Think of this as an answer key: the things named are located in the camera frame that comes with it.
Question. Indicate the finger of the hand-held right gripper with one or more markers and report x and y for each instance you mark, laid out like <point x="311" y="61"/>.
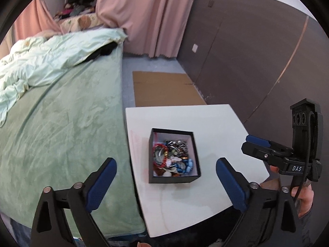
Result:
<point x="259" y="140"/>
<point x="259" y="155"/>

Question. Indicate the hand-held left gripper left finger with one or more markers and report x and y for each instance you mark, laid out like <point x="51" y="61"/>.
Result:
<point x="99" y="185"/>

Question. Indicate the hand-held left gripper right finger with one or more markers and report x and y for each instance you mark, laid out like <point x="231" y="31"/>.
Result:
<point x="231" y="185"/>

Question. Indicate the black square box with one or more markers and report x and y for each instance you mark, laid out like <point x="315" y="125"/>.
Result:
<point x="174" y="179"/>

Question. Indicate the person's right hand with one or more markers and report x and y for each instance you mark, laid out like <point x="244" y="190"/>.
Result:
<point x="304" y="198"/>

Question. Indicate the green velvet bedsheet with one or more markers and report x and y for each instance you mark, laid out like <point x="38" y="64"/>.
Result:
<point x="64" y="139"/>

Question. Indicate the flat cardboard sheet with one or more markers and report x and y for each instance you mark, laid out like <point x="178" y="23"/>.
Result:
<point x="164" y="88"/>

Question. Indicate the black cloth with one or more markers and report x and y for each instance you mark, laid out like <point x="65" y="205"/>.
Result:
<point x="104" y="51"/>

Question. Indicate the mint green duvet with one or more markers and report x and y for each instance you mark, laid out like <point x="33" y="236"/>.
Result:
<point x="51" y="54"/>

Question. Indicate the patterned pillow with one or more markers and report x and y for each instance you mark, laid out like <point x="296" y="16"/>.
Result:
<point x="79" y="23"/>

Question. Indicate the salmon pink curtain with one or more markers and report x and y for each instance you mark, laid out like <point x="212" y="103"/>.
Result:
<point x="33" y="20"/>

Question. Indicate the pile of stuffed toys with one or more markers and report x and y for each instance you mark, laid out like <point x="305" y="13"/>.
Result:
<point x="77" y="7"/>

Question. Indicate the white wall socket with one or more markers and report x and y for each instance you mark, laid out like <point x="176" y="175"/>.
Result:
<point x="195" y="48"/>

